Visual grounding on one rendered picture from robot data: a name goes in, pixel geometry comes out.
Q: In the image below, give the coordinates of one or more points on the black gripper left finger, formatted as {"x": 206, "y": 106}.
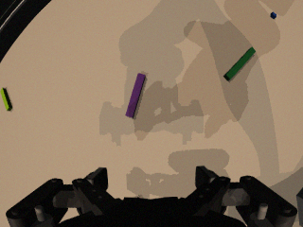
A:
{"x": 48, "y": 203}

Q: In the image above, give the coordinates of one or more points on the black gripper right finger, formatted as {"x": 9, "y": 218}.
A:
{"x": 266, "y": 208}

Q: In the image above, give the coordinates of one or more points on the small blue block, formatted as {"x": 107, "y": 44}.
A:
{"x": 273, "y": 15}

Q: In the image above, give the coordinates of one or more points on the purple rod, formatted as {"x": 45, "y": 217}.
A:
{"x": 135, "y": 95}

